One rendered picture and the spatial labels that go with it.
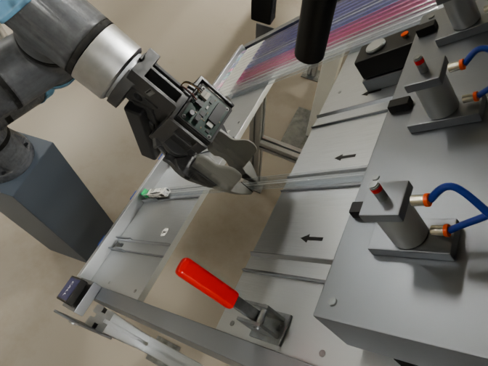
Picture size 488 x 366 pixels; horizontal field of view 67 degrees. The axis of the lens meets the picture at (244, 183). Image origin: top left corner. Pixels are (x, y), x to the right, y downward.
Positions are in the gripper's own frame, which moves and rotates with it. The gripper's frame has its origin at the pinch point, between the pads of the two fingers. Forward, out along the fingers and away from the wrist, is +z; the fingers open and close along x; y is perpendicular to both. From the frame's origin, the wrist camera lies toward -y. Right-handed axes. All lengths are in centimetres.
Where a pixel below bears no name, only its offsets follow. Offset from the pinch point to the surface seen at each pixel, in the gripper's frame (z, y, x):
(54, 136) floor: -38, -141, 34
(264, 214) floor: 47, -81, 39
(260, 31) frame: -5, -28, 53
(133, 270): -2.4, -17.3, -15.0
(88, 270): -6.4, -29.5, -17.4
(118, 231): -6.0, -29.6, -8.8
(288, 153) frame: 30, -54, 49
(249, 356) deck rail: 2.7, 13.7, -20.2
